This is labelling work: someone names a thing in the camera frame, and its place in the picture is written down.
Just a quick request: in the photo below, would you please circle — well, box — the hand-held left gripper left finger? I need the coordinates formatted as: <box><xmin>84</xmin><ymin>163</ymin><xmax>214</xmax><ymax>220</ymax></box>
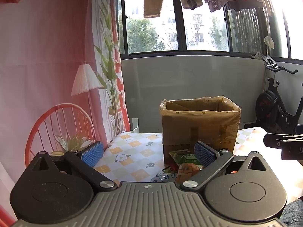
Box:
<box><xmin>31</xmin><ymin>141</ymin><xmax>118</xmax><ymax>192</ymax></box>

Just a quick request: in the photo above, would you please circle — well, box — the black exercise bike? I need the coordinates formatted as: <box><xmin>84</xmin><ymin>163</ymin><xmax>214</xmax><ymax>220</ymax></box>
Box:
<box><xmin>244</xmin><ymin>53</ymin><xmax>303</xmax><ymax>135</ymax></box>

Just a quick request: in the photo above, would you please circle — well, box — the teal rug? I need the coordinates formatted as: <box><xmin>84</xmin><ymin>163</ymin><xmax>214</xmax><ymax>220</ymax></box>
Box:
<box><xmin>279</xmin><ymin>199</ymin><xmax>303</xmax><ymax>227</ymax></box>

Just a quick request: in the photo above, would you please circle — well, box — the printed pink curtain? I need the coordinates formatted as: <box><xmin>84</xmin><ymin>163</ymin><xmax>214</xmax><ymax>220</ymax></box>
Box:
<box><xmin>0</xmin><ymin>0</ymin><xmax>131</xmax><ymax>221</ymax></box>

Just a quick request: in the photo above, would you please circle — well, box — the brown cardboard box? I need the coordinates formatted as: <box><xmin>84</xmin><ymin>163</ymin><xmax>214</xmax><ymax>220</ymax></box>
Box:
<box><xmin>160</xmin><ymin>96</ymin><xmax>242</xmax><ymax>168</ymax></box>

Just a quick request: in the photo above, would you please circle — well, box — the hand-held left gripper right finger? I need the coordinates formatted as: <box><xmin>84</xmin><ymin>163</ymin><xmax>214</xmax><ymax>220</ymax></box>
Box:
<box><xmin>180</xmin><ymin>141</ymin><xmax>269</xmax><ymax>191</ymax></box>

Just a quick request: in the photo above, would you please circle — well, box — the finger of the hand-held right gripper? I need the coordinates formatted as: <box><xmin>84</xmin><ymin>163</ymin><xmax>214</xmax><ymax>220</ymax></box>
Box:
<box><xmin>263</xmin><ymin>134</ymin><xmax>303</xmax><ymax>149</ymax></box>

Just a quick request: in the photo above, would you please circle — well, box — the white blue-print snack packet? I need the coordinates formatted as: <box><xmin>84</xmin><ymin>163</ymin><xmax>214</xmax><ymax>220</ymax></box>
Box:
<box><xmin>151</xmin><ymin>173</ymin><xmax>177</xmax><ymax>183</ymax></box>

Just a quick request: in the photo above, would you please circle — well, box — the white hanging pouch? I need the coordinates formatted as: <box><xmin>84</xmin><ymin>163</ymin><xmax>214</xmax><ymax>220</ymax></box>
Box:
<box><xmin>264</xmin><ymin>36</ymin><xmax>275</xmax><ymax>50</ymax></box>

